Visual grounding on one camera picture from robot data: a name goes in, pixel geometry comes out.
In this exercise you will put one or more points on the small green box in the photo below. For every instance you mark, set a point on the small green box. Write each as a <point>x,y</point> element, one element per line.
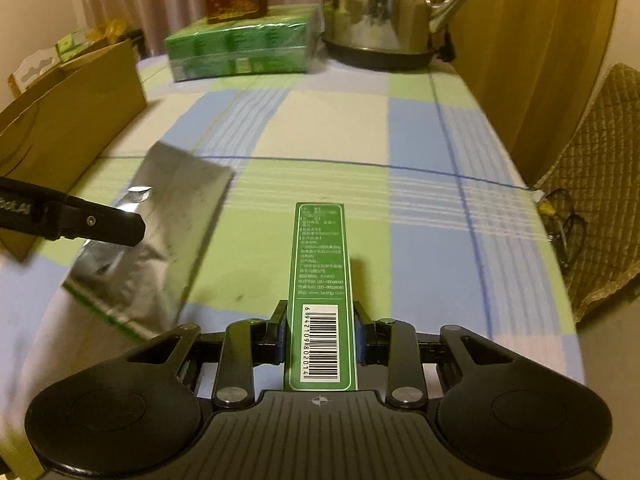
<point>320,260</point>

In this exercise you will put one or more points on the golden curtain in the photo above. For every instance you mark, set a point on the golden curtain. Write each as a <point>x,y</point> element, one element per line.
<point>525,60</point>

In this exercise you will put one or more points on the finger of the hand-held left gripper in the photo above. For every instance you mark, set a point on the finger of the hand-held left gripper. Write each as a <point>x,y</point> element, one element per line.
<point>100,222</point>

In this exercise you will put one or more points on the steel electric kettle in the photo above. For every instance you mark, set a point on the steel electric kettle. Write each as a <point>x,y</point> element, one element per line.
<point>380,10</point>

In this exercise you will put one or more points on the quilted chair cover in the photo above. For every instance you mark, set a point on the quilted chair cover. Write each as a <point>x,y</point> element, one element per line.
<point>595,185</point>

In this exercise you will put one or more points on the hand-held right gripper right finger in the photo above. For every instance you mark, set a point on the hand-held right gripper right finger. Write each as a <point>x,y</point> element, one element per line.
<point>359,340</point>

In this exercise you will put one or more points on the green boxes pile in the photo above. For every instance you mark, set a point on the green boxes pile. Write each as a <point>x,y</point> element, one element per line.
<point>72,44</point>

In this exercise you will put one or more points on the silver foil bag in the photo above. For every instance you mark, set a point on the silver foil bag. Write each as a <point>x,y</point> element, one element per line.
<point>170,220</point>

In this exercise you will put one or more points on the white chair back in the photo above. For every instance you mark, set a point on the white chair back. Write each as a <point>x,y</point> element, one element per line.
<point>32,67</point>

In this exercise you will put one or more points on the green tissue multipack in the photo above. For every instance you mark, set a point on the green tissue multipack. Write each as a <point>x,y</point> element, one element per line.
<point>240,45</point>

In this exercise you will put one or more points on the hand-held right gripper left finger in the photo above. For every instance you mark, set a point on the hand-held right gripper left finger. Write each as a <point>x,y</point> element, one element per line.
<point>284,340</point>

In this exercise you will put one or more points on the brown cardboard box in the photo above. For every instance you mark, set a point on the brown cardboard box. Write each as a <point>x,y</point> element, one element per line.
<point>75,120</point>

